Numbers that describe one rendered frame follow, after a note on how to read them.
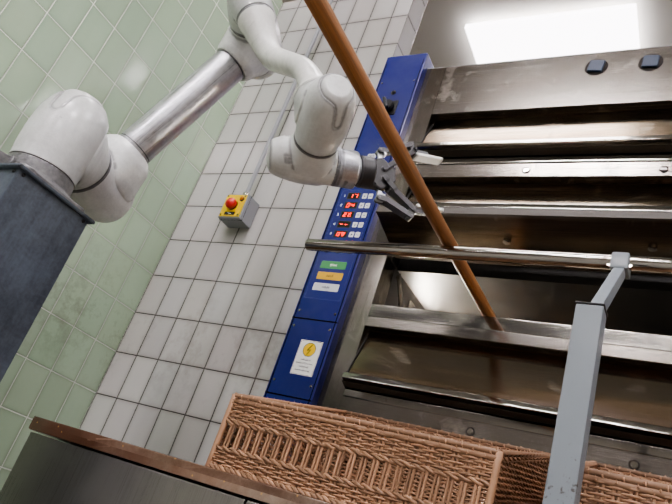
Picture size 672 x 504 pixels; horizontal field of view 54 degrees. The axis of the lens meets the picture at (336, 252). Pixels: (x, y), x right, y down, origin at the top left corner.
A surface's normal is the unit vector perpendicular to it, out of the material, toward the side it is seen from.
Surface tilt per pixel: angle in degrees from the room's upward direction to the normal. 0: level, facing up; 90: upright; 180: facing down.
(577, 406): 90
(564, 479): 90
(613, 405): 70
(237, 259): 90
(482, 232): 168
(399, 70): 90
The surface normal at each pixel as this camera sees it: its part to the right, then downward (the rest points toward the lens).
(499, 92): -0.42, -0.51
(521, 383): -0.29, -0.77
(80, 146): 0.84, 0.04
